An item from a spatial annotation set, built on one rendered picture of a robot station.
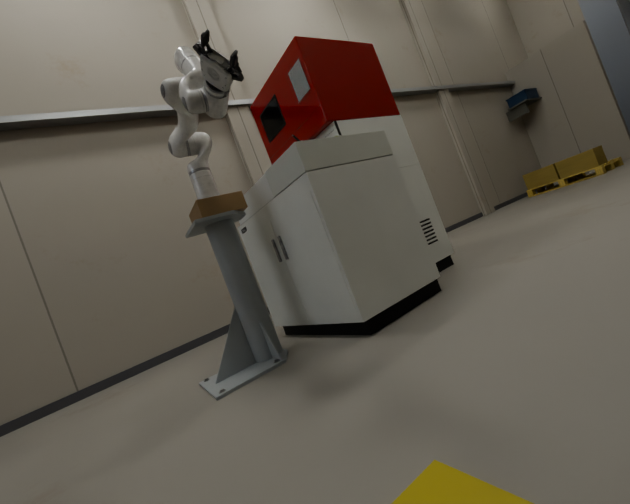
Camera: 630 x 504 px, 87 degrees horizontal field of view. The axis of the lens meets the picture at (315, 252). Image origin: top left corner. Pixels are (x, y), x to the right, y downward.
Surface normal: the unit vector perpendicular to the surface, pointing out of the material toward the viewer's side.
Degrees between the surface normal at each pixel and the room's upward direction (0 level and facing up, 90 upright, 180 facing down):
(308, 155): 90
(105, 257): 90
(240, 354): 90
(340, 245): 90
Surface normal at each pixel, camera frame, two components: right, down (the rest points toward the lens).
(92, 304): 0.48, -0.19
